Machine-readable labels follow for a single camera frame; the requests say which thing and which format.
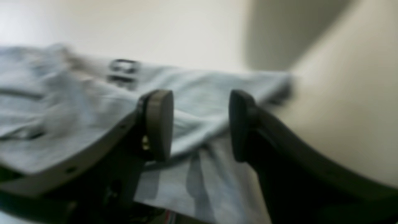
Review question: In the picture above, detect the grey T-shirt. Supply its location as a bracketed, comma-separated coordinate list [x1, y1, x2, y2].
[1, 45, 292, 224]

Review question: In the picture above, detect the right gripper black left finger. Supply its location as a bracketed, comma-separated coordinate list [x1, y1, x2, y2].
[1, 90, 174, 224]

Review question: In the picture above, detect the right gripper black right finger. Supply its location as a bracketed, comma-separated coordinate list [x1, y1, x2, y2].
[229, 90, 398, 224]

